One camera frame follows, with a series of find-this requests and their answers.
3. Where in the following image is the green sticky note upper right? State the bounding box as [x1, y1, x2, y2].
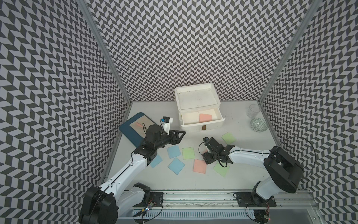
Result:
[221, 132, 236, 145]

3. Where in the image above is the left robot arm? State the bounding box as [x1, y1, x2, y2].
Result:
[78, 124, 186, 224]

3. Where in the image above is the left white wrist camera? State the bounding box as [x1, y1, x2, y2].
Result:
[160, 116, 173, 135]

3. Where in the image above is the blue sticky note upper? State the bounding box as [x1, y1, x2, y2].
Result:
[167, 145, 181, 159]

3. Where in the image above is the green sticky note lower right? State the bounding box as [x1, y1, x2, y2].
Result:
[213, 163, 230, 177]

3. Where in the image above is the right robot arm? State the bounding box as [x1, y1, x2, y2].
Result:
[202, 137, 304, 207]

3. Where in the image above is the green sticky note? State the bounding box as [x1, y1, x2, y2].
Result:
[182, 147, 195, 160]
[221, 132, 236, 145]
[213, 163, 230, 177]

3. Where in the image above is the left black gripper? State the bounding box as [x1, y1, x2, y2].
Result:
[154, 129, 186, 149]

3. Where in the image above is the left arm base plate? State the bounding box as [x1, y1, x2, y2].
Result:
[131, 191, 164, 208]

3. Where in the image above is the blue sticky note lower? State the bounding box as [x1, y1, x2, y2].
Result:
[168, 158, 185, 175]

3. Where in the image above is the dark blue tray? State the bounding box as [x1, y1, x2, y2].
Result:
[119, 113, 146, 147]

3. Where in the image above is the clear drinking glass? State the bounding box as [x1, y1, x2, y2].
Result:
[247, 104, 260, 119]

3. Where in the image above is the white three-drawer plastic cabinet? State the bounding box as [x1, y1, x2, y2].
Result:
[174, 83, 221, 115]

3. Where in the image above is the blue sticky note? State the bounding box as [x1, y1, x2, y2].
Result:
[167, 145, 181, 159]
[168, 158, 185, 175]
[150, 155, 163, 168]

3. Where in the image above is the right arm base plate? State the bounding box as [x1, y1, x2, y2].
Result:
[233, 192, 277, 208]

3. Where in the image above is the green sticky note centre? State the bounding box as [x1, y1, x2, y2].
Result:
[182, 147, 195, 160]

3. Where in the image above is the aluminium front rail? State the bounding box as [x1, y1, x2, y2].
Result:
[158, 190, 318, 210]

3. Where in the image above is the blue sticky note far left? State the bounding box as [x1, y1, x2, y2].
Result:
[150, 155, 163, 168]

